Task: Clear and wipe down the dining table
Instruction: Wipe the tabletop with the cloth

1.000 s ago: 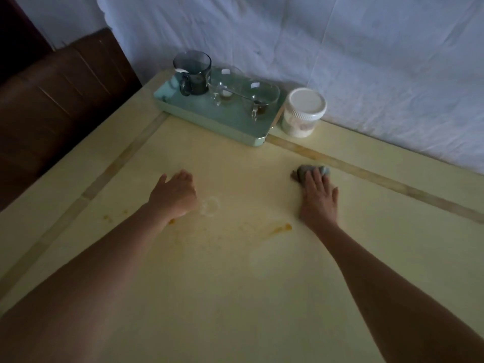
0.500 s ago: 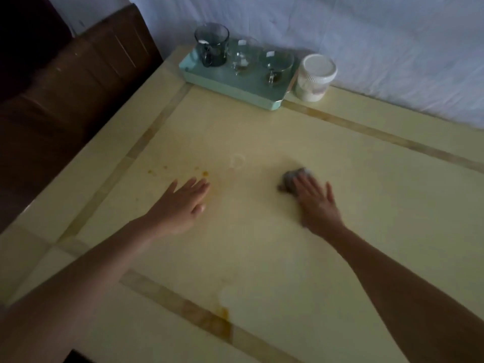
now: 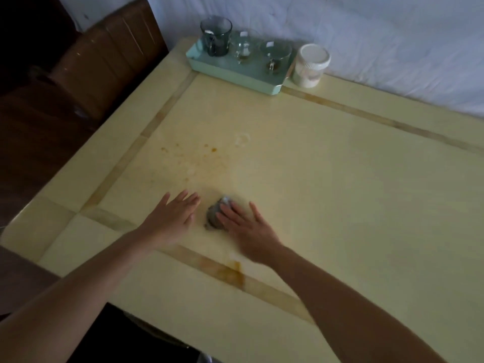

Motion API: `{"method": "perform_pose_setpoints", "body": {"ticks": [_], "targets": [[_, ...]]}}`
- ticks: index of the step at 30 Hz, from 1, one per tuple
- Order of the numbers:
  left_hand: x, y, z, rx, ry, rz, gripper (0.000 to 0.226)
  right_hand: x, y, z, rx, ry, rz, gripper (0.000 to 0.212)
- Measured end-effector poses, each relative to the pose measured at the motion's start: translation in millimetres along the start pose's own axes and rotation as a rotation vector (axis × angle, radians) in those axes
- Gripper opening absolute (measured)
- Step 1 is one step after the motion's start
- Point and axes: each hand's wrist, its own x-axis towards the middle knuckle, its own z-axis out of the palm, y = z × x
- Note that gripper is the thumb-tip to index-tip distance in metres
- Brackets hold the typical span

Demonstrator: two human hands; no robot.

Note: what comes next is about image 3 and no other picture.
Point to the person's left hand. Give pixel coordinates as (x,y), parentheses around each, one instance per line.
(170,223)

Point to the person's right hand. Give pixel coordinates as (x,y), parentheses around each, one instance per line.
(253,238)

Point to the blue grey rag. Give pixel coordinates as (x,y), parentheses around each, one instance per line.
(213,217)

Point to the white lidded jar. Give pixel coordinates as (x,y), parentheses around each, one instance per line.
(311,66)

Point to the clear glass cup brown residue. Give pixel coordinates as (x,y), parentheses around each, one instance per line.
(276,54)

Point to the dark glass mug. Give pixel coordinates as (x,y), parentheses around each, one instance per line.
(217,37)

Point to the white ceramic spoon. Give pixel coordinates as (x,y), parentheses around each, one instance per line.
(208,32)

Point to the person's left forearm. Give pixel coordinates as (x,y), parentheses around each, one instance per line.
(64,298)

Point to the person's right forearm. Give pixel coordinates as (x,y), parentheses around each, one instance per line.
(359,317)

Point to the yellow dining table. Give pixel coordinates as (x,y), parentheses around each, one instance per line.
(340,185)

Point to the mint green tray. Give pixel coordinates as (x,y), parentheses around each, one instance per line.
(234,73)

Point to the brown wooden chair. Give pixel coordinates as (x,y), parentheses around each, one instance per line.
(106,60)

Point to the white wall cloth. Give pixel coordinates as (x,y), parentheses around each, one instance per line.
(378,41)

